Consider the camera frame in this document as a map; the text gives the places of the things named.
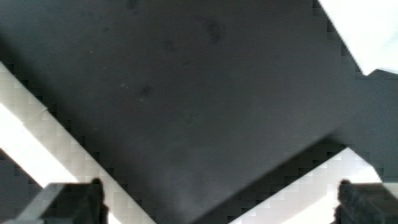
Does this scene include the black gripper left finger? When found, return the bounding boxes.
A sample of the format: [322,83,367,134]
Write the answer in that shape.
[13,178,109,224]

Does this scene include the white U-shaped boundary frame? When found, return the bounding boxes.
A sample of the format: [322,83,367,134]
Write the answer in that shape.
[0,63,381,224]

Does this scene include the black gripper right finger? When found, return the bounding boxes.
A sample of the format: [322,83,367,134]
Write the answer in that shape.
[333,180,398,224]

